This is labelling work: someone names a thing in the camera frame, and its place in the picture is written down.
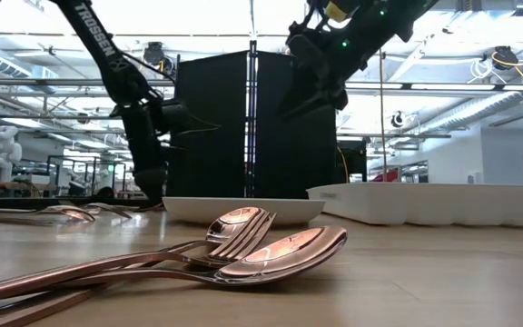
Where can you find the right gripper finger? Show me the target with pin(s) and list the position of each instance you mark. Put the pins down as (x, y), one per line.
(304, 106)

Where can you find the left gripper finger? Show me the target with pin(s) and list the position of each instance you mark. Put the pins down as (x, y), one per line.
(151, 186)

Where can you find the copper knife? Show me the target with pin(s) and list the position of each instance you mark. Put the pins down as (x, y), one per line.
(16, 318)

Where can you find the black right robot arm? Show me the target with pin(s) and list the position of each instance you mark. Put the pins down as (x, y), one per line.
(379, 32)

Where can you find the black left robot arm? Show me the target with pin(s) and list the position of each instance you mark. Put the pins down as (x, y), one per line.
(98, 41)

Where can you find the copper fork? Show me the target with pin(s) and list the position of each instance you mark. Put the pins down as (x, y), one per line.
(80, 205)
(243, 234)
(111, 210)

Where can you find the black folding screen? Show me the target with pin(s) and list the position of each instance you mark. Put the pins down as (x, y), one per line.
(216, 150)

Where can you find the thin metal pole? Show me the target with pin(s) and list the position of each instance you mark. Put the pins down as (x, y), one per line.
(382, 136)

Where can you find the white round plate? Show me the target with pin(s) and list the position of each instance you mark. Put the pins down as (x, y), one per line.
(289, 211)

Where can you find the red container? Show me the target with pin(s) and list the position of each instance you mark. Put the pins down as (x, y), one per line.
(386, 176)

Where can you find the white cutlery tray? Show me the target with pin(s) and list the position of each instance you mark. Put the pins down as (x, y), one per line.
(425, 204)

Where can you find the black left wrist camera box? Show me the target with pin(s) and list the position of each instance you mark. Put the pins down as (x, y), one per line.
(175, 115)

